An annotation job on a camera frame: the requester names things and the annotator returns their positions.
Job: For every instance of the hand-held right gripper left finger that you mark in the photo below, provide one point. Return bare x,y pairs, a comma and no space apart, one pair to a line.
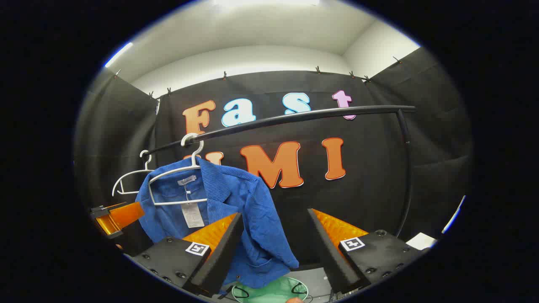
223,252

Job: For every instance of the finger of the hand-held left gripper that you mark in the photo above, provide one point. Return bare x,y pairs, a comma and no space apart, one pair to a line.
124,214

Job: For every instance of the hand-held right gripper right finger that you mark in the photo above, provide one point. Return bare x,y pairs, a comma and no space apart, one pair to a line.
330,252

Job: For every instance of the green mesh laundry hamper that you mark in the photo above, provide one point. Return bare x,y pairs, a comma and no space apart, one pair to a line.
269,292

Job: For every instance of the white plastic clothes hanger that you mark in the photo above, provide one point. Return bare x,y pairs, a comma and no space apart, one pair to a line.
147,162
177,203

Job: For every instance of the black metal clothes rack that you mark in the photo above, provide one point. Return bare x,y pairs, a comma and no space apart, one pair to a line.
294,118

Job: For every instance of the black backdrop cloth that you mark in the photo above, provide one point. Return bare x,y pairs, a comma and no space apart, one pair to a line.
370,168

